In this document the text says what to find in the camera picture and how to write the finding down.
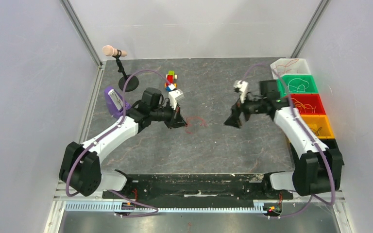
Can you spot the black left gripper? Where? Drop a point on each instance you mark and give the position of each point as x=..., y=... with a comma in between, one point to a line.
x=176, y=120

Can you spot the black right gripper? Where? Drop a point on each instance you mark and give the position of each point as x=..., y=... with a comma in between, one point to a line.
x=240, y=112

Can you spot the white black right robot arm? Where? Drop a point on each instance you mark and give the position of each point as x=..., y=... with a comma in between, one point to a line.
x=318, y=166

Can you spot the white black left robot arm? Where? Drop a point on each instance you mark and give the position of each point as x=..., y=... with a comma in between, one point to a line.
x=81, y=164

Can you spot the colourful toy brick car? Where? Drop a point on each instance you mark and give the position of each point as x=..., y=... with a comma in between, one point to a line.
x=172, y=79

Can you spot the green storage bin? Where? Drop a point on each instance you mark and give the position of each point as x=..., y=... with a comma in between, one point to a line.
x=297, y=84

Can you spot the purple metronome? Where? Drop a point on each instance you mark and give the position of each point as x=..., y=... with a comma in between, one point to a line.
x=114, y=102

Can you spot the white storage bin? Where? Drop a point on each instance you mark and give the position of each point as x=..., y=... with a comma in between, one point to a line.
x=284, y=66

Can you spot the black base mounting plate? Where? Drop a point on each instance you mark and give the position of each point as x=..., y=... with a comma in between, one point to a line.
x=211, y=190

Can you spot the red storage bin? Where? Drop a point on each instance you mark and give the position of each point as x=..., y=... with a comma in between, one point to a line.
x=308, y=104

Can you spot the yellow storage bin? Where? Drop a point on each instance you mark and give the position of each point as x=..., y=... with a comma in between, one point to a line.
x=319, y=125

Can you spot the black storage bin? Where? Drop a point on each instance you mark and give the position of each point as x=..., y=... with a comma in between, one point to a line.
x=331, y=143

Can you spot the pink microphone on black stand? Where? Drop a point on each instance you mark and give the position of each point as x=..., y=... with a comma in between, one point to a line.
x=110, y=51

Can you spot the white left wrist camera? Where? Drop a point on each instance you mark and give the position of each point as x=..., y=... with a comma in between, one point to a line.
x=174, y=95

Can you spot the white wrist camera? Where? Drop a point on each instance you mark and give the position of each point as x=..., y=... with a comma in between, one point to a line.
x=174, y=95
x=241, y=87

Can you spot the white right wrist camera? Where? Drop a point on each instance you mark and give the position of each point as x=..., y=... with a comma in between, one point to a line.
x=241, y=87

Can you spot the grey slotted cable duct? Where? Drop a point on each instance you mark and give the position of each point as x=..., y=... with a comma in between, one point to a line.
x=186, y=209

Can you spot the aluminium frame post right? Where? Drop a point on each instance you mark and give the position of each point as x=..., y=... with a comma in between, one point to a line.
x=310, y=27

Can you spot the aluminium frame post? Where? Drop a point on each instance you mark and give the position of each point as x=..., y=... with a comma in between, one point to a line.
x=81, y=31
x=310, y=27

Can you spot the aluminium frame post left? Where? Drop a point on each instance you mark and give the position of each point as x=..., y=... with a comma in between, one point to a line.
x=81, y=31

